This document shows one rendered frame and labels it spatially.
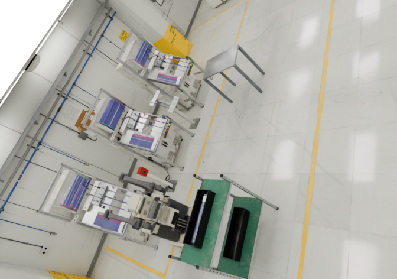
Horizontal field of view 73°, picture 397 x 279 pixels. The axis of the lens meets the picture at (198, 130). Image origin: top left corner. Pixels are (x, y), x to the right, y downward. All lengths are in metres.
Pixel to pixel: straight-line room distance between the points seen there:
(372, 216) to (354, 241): 0.30
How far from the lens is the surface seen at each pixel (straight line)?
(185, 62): 5.75
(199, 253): 2.90
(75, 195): 4.75
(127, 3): 7.31
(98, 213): 4.79
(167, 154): 5.37
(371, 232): 3.17
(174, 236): 4.13
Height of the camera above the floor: 2.98
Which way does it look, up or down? 33 degrees down
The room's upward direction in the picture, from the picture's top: 56 degrees counter-clockwise
